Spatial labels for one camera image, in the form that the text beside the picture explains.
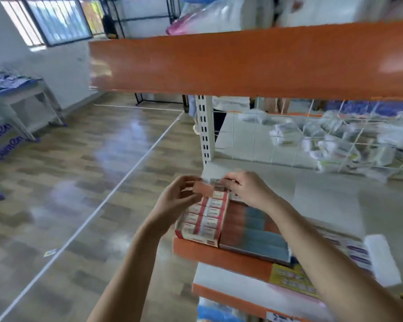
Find person's left hand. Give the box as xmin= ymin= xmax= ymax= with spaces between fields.
xmin=145 ymin=175 xmax=204 ymax=237

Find person's right hand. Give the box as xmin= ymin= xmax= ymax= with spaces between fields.
xmin=222 ymin=171 xmax=282 ymax=213

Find eraser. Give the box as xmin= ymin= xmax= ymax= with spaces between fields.
xmin=193 ymin=182 xmax=216 ymax=198

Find red eraser display box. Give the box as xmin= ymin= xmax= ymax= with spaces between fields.
xmin=175 ymin=178 xmax=231 ymax=248

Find box of pink-blue erasers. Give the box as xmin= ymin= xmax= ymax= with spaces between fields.
xmin=219 ymin=198 xmax=294 ymax=266

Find blue white eraser box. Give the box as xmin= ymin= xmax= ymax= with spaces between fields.
xmin=292 ymin=178 xmax=403 ymax=289

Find person's right forearm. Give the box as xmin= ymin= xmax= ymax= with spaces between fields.
xmin=263 ymin=199 xmax=403 ymax=322

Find person's left forearm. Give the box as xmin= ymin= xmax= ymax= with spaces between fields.
xmin=87 ymin=225 xmax=172 ymax=322

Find snack packets on lower shelf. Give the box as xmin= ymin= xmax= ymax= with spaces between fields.
xmin=269 ymin=262 xmax=320 ymax=301

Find white orange metal shelf unit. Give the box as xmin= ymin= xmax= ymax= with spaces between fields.
xmin=87 ymin=20 xmax=403 ymax=322

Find pile of white packets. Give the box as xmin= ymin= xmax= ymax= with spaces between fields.
xmin=238 ymin=107 xmax=403 ymax=182

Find blue orange snack packet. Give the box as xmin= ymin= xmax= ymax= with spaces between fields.
xmin=197 ymin=297 xmax=246 ymax=322

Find black metal rack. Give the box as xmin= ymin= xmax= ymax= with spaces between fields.
xmin=101 ymin=0 xmax=189 ymax=108

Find pink package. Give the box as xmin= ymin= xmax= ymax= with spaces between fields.
xmin=165 ymin=0 xmax=276 ymax=36

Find grey table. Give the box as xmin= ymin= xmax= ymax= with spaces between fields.
xmin=0 ymin=70 xmax=67 ymax=143

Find large window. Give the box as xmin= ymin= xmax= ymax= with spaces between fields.
xmin=0 ymin=0 xmax=108 ymax=48

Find white wire grid panel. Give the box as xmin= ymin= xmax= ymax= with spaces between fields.
xmin=214 ymin=97 xmax=403 ymax=182

